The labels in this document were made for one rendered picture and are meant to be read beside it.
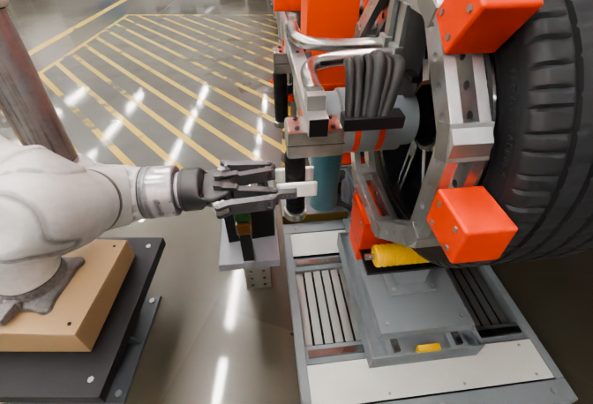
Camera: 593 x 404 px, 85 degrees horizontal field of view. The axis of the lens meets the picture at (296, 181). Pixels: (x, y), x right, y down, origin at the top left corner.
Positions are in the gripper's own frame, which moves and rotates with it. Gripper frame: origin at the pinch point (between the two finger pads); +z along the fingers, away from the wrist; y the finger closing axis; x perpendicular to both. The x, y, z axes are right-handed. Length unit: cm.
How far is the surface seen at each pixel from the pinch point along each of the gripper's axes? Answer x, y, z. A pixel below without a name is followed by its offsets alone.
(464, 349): -68, 7, 52
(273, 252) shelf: -38.1, -13.6, -5.0
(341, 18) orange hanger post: 12, -61, 20
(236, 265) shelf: -38.6, -10.9, -15.8
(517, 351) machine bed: -75, 7, 73
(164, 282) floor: -83, -37, -52
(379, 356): -66, 7, 24
